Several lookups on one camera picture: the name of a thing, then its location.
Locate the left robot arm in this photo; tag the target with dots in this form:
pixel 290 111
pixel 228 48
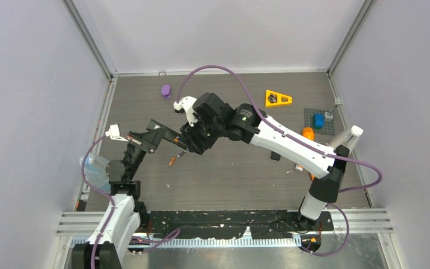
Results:
pixel 125 213

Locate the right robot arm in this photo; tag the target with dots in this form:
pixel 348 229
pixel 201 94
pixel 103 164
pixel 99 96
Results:
pixel 325 163

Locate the grey lego technic beam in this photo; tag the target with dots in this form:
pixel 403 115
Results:
pixel 328 115

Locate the purple plastic cap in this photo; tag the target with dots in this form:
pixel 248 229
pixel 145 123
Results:
pixel 166 91

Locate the black remote control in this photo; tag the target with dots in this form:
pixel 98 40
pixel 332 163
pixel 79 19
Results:
pixel 275 156
pixel 181 144

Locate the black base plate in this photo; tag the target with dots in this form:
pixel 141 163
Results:
pixel 230 229

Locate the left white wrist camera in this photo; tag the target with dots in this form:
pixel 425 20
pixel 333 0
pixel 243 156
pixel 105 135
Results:
pixel 114 133

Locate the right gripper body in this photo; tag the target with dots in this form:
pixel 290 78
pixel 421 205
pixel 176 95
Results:
pixel 201 135

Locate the yellow triangular toy block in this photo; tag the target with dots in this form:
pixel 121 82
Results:
pixel 276 99

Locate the orange plastic flashlight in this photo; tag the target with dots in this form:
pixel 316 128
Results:
pixel 308 133

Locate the small ice cream toy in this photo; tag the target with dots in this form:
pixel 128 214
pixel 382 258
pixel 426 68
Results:
pixel 299 168

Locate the blue lego brick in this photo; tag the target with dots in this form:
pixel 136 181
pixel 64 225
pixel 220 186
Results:
pixel 317 121

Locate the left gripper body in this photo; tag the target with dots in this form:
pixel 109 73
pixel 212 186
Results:
pixel 140 147

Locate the grey lego baseplate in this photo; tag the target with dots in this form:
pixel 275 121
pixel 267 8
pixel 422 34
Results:
pixel 328 128

